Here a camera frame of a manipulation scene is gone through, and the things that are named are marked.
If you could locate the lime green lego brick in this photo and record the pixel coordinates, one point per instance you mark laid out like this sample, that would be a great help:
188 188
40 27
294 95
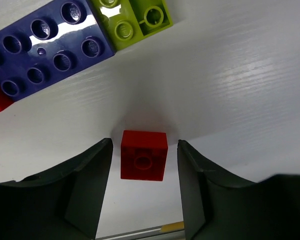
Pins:
128 22

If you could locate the small red lego brick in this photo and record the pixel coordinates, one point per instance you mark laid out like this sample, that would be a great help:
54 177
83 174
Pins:
143 155

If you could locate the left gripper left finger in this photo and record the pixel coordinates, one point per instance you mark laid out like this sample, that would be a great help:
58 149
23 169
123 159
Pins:
63 202

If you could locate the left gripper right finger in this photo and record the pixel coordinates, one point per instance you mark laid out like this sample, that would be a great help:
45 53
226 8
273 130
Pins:
219 205

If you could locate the purple lego brick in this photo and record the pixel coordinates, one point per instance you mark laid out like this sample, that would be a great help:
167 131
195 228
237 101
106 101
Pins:
56 41

